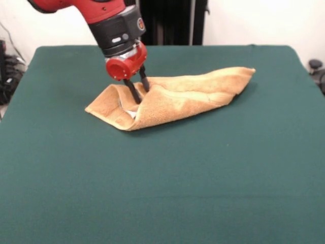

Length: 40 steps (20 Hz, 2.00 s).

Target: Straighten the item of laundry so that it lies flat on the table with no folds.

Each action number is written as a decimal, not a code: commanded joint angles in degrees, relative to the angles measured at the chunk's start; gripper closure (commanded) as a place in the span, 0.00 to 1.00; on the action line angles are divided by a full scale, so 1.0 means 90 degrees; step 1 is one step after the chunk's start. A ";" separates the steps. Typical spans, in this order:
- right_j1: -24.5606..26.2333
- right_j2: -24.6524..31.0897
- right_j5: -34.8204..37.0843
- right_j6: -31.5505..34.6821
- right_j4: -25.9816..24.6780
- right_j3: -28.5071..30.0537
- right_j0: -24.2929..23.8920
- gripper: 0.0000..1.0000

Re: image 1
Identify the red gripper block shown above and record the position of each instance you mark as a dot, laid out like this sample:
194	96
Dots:
127	66

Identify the tan terry towel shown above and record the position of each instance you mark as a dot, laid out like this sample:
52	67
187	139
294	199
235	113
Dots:
177	101

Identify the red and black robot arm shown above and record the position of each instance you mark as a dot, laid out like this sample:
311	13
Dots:
114	25

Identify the black stand behind table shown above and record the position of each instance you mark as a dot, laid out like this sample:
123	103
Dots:
172	23

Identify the dark green table cloth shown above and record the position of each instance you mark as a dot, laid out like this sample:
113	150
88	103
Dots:
152	178

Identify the grey pedestal foot with caster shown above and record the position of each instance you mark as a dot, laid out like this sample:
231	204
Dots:
314	64

